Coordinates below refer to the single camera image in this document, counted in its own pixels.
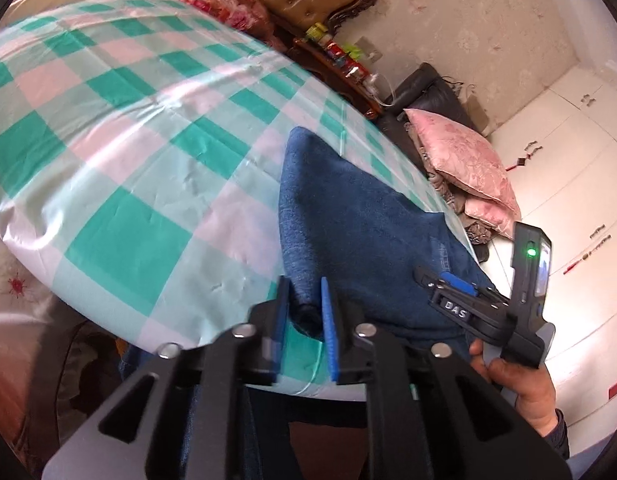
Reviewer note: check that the large pink floral pillow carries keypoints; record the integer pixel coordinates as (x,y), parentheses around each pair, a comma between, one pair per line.
(463,160)

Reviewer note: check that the red floral blanket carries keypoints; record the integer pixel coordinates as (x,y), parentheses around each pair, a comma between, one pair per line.
(228,5)

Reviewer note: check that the red tin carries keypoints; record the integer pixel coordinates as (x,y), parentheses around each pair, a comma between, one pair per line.
(334,50)

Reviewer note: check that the red tasselled hanging ornament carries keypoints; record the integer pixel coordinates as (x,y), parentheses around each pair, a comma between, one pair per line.
(585,259)

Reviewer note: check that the green packet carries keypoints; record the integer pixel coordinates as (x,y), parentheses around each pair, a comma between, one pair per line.
(351,51)

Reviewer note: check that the person's right forearm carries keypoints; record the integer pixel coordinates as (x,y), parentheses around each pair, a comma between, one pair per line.
(558,435)

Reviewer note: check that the blue denim pants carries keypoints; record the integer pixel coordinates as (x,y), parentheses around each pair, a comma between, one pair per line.
(363,220)

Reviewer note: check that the white sheet red flower print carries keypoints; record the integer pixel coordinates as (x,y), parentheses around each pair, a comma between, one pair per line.
(18,285)

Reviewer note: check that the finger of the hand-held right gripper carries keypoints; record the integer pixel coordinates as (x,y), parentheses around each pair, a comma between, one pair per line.
(456,284)

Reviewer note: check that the white wardrobe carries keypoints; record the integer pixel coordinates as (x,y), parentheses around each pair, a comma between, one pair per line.
(563,185)

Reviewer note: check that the dark wooden nightstand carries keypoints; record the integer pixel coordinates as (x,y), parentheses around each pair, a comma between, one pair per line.
(333,72)

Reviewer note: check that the red hanging knot ornament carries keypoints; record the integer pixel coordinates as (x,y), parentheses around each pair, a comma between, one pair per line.
(518,164)

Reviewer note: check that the small pink floral pillow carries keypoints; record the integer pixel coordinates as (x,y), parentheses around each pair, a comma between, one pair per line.
(483,215)

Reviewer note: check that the black leather chair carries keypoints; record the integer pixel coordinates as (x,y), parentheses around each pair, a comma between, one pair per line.
(423,85)

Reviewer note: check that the person's right hand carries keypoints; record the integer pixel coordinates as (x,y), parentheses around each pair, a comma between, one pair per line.
(530,395)

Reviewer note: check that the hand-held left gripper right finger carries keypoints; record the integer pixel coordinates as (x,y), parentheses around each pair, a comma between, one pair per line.
(331,330)

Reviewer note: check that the white wall socket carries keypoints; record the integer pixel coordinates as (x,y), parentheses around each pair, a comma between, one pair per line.
(368,50)

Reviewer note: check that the yellow box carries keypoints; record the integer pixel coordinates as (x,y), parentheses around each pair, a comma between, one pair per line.
(318,33)

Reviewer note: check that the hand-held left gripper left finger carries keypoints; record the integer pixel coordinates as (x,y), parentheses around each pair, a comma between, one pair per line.
(278,320)

